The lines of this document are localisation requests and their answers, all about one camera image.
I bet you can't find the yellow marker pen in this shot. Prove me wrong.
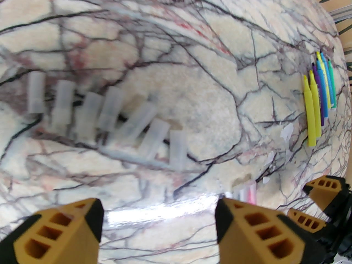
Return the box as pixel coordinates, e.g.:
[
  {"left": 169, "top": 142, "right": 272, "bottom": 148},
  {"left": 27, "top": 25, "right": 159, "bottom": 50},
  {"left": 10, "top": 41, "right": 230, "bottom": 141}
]
[
  {"left": 309, "top": 70, "right": 322, "bottom": 138},
  {"left": 303, "top": 75, "right": 317, "bottom": 147},
  {"left": 316, "top": 51, "right": 332, "bottom": 109}
]

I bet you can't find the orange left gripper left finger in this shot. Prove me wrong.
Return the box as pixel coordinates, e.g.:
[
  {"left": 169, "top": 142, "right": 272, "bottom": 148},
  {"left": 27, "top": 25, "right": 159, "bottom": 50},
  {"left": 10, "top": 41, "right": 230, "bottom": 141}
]
[{"left": 0, "top": 198, "right": 104, "bottom": 264}]

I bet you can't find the blue marker pen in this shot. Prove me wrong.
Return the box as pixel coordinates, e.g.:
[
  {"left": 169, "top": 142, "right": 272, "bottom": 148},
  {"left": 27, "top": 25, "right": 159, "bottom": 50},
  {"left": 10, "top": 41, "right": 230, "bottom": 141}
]
[
  {"left": 320, "top": 52, "right": 335, "bottom": 108},
  {"left": 316, "top": 59, "right": 329, "bottom": 119}
]

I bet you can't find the purple marker pen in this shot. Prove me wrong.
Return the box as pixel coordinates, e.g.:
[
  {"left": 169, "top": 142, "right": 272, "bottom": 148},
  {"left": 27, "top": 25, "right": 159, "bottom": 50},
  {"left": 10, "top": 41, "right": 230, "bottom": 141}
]
[{"left": 312, "top": 62, "right": 325, "bottom": 127}]

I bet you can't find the pink marker pen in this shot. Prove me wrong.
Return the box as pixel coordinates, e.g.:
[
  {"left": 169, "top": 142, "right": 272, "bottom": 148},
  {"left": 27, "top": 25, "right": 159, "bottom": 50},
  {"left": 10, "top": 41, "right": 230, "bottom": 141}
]
[{"left": 246, "top": 185, "right": 258, "bottom": 204}]

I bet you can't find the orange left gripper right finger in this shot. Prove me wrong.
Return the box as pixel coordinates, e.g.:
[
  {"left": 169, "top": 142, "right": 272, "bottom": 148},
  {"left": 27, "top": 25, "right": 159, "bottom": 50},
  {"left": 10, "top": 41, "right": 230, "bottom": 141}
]
[{"left": 215, "top": 198, "right": 310, "bottom": 264}]

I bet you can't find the translucent pen cap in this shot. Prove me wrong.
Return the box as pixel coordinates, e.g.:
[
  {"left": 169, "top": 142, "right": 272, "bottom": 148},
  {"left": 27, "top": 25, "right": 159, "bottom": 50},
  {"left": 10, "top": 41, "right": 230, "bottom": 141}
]
[
  {"left": 27, "top": 72, "right": 46, "bottom": 113},
  {"left": 137, "top": 119, "right": 171, "bottom": 161},
  {"left": 76, "top": 92, "right": 103, "bottom": 137},
  {"left": 110, "top": 102, "right": 158, "bottom": 145},
  {"left": 98, "top": 87, "right": 125, "bottom": 133},
  {"left": 52, "top": 80, "right": 76, "bottom": 126}
]

